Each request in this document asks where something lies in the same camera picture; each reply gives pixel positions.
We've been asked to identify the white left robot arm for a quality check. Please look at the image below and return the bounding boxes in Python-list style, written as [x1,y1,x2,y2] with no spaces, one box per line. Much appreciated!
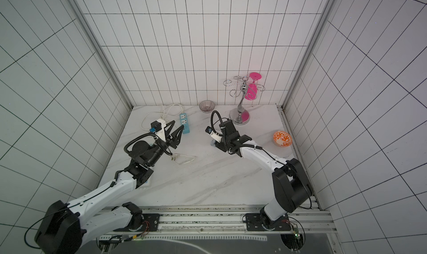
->
[34,119,185,254]

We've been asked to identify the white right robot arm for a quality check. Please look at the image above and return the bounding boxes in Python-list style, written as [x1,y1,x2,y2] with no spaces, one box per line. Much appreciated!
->
[214,120,313,231]

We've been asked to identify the teal power strip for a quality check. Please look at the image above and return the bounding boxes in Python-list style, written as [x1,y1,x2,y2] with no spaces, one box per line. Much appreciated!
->
[180,113,190,134]

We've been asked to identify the chrome glass holder stand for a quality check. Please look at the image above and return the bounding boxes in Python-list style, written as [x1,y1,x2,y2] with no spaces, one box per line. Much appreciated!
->
[223,75,265,125]

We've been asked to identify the striped small bowl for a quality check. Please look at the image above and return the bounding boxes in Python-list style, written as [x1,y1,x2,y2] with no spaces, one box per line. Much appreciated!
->
[199,100,216,113]

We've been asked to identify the pink plastic wine glass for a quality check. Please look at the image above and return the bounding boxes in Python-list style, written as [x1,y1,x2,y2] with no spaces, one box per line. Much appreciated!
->
[245,72,262,100]

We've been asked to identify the orange patterned ceramic bowl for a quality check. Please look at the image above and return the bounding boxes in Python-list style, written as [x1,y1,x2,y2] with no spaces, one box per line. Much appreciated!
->
[272,130,292,147]

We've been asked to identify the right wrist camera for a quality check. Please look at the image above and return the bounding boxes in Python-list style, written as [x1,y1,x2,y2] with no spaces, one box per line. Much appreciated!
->
[205,126,222,143]

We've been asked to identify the white cord of teal strip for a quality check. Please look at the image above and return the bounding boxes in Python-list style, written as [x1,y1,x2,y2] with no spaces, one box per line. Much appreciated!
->
[141,103,197,165]

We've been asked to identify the aluminium mounting rail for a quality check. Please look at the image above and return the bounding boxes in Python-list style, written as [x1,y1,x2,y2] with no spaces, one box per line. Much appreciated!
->
[141,205,338,236]

